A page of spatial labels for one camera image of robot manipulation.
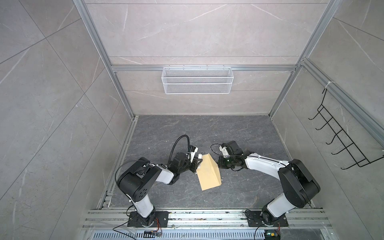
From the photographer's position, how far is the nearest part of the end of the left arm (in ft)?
→ 2.39

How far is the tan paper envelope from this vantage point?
0.87 meters

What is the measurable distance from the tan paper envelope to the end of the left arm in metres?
0.08
